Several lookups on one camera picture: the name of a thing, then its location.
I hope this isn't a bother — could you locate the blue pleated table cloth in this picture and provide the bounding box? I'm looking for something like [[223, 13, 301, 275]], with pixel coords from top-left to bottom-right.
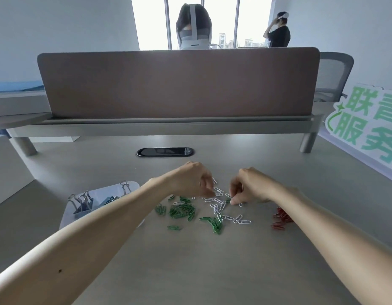
[[0, 80, 44, 92]]

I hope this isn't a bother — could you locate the grey mesh office chair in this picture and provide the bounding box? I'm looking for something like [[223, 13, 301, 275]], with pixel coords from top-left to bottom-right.
[[313, 52, 354, 103]]

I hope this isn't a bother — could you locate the large glass window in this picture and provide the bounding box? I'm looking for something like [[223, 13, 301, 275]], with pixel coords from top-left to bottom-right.
[[131, 0, 273, 50]]

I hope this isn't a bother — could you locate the person's left hand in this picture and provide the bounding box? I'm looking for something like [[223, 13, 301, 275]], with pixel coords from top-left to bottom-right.
[[165, 161, 215, 200]]

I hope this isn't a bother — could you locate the clear plastic organizer tray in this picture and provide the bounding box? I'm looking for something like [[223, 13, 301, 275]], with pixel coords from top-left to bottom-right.
[[58, 181, 145, 231]]

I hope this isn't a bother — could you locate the grey divider base rail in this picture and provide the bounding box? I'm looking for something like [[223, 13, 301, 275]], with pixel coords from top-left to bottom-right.
[[0, 111, 324, 156]]

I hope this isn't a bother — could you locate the brown desk divider panel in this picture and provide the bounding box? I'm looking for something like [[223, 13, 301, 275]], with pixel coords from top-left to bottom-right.
[[37, 47, 321, 119]]

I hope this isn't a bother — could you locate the black oval cable grommet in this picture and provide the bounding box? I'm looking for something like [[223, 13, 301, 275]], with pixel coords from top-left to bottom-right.
[[136, 147, 195, 158]]

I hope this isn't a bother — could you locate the person's right forearm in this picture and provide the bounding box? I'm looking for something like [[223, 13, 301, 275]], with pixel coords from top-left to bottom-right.
[[268, 186, 392, 305]]

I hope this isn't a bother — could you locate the person's right hand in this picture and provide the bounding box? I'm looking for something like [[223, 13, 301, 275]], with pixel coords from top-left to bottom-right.
[[229, 167, 276, 207]]

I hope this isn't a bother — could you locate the white sign with green lettering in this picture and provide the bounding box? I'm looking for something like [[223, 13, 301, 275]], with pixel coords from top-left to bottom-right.
[[316, 83, 392, 183]]

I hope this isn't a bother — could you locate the pile of coloured paper clips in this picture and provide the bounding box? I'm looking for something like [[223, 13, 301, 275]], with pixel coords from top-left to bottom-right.
[[154, 177, 294, 236]]

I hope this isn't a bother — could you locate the person's left forearm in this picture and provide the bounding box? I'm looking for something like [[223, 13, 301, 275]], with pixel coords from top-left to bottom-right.
[[0, 177, 173, 305]]

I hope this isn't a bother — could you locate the pile of colourful binder clips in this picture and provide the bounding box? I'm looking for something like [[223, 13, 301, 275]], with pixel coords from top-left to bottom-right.
[[68, 182, 131, 215]]

